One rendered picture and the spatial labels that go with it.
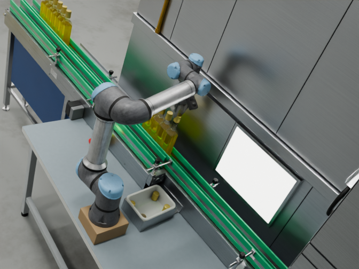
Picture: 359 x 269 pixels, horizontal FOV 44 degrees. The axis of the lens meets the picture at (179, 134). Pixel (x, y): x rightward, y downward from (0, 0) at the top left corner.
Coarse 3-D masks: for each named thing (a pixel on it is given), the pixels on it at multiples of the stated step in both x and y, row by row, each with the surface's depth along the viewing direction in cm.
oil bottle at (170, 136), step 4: (168, 128) 239; (168, 132) 238; (172, 132) 237; (176, 132) 239; (164, 136) 241; (168, 136) 239; (172, 136) 238; (176, 136) 240; (164, 140) 242; (168, 140) 239; (172, 140) 241; (160, 144) 245; (164, 144) 243; (168, 144) 241; (172, 144) 243; (164, 148) 244; (168, 148) 244; (172, 148) 246; (168, 152) 246
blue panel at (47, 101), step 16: (16, 48) 329; (16, 64) 336; (32, 64) 316; (16, 80) 343; (32, 80) 322; (48, 80) 303; (32, 96) 328; (48, 96) 309; (64, 96) 292; (48, 112) 314
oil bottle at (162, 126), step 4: (160, 124) 242; (164, 124) 240; (168, 124) 241; (160, 128) 242; (164, 128) 240; (156, 132) 246; (160, 132) 243; (164, 132) 241; (156, 136) 247; (160, 136) 244; (156, 140) 248; (160, 140) 245
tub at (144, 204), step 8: (136, 192) 231; (144, 192) 234; (152, 192) 240; (160, 192) 239; (128, 200) 225; (136, 200) 234; (144, 200) 238; (152, 200) 240; (160, 200) 240; (168, 200) 235; (136, 208) 232; (144, 208) 234; (152, 208) 235; (160, 208) 237; (168, 208) 229; (152, 216) 222
